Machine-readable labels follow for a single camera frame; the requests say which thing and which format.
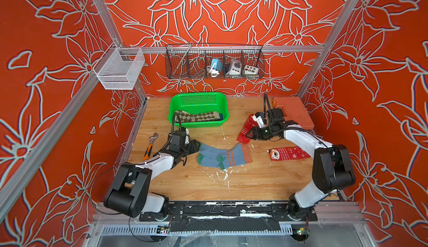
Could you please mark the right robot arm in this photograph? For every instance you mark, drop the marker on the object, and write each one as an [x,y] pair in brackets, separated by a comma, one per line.
[332,168]

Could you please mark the blue white small box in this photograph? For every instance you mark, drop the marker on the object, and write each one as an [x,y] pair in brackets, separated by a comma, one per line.
[216,66]

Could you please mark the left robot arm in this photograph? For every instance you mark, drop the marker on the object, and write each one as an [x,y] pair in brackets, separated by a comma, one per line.
[129,192]

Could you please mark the white dotted box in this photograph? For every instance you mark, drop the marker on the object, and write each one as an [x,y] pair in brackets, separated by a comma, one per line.
[251,71]

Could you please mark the red snowflake christmas sock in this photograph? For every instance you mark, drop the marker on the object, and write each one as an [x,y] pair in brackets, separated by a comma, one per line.
[246,130]

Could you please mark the black wire wall basket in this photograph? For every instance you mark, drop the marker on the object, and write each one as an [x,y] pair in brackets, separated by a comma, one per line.
[192,61]

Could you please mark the green plastic basket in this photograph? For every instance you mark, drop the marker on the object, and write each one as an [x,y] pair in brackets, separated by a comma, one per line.
[198,103]

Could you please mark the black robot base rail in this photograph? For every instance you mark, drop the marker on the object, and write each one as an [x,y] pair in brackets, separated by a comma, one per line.
[228,216]

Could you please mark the brown argyle sock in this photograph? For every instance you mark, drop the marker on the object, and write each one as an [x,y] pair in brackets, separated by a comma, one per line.
[186,117]

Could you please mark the red penguin christmas sock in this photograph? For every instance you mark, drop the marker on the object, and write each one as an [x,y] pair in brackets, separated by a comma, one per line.
[287,154]

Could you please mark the white power adapter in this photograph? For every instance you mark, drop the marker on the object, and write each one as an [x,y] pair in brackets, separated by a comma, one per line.
[234,68]

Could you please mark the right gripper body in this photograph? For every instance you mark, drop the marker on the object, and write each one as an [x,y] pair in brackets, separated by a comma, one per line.
[263,134]

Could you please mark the orange adjustable wrench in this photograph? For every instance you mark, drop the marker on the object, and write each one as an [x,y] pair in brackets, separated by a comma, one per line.
[148,152]

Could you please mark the orange tool case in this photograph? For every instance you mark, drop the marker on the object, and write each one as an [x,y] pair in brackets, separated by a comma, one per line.
[293,109]

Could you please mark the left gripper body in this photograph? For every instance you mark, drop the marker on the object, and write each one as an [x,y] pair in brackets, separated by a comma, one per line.
[188,149]

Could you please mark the clear acrylic wall bin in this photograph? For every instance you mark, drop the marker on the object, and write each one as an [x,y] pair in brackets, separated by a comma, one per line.
[115,73]

